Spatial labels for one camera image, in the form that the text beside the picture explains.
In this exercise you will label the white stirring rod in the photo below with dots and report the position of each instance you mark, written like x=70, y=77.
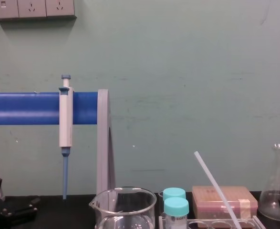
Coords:
x=212, y=180

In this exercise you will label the clear glass conical flask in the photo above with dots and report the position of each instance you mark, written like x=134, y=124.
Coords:
x=279, y=171

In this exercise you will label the beige tape strip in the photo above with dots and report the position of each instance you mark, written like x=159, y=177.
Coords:
x=244, y=208

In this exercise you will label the brown pipette tip box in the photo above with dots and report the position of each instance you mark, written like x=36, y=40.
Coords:
x=209, y=202

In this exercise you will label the blue and grey pipette stand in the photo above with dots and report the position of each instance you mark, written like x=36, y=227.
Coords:
x=23, y=108

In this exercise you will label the clear acrylic tube rack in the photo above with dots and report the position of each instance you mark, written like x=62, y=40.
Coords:
x=201, y=224

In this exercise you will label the white and blue pipette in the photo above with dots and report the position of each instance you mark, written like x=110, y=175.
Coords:
x=65, y=119

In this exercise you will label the teal capped sample vial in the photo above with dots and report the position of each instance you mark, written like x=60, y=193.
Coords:
x=174, y=192
x=176, y=207

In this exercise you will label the clear glass beaker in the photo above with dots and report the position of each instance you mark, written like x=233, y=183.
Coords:
x=151, y=202

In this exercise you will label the grey wall switch module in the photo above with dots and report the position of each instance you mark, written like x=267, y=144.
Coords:
x=3, y=8

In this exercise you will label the grey wall socket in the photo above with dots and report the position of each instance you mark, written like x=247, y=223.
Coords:
x=59, y=7
x=32, y=8

